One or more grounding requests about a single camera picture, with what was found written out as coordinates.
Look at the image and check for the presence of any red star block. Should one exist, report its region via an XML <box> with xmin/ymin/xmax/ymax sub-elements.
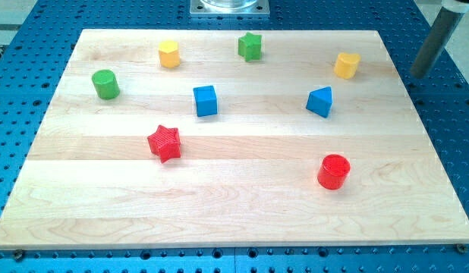
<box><xmin>147</xmin><ymin>124</ymin><xmax>181</xmax><ymax>164</ymax></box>

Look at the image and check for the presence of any blue triangle block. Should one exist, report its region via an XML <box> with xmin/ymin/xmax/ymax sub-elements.
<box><xmin>306</xmin><ymin>86</ymin><xmax>332</xmax><ymax>118</ymax></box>

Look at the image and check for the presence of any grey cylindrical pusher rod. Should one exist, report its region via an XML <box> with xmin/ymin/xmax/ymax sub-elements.
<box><xmin>410</xmin><ymin>6</ymin><xmax>464</xmax><ymax>79</ymax></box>

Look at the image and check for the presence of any red cylinder block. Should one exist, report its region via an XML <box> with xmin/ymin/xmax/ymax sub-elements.
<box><xmin>317</xmin><ymin>154</ymin><xmax>351</xmax><ymax>190</ymax></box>

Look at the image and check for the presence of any green cylinder block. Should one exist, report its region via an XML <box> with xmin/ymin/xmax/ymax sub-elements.
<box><xmin>91</xmin><ymin>70</ymin><xmax>120</xmax><ymax>100</ymax></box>

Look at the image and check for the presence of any yellow hexagon block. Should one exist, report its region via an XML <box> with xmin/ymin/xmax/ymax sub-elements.
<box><xmin>158</xmin><ymin>40</ymin><xmax>181</xmax><ymax>68</ymax></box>

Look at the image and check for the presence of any wooden board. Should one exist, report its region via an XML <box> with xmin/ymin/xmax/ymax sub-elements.
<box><xmin>0</xmin><ymin>29</ymin><xmax>469</xmax><ymax>250</ymax></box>

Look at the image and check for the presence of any blue cube block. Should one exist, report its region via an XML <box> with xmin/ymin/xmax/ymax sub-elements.
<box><xmin>193</xmin><ymin>86</ymin><xmax>218</xmax><ymax>117</ymax></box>

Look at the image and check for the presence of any green star block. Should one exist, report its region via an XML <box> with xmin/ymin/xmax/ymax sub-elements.
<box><xmin>238</xmin><ymin>32</ymin><xmax>262</xmax><ymax>61</ymax></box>

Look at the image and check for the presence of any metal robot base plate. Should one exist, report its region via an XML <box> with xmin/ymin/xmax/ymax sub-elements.
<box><xmin>189</xmin><ymin>0</ymin><xmax>270</xmax><ymax>17</ymax></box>

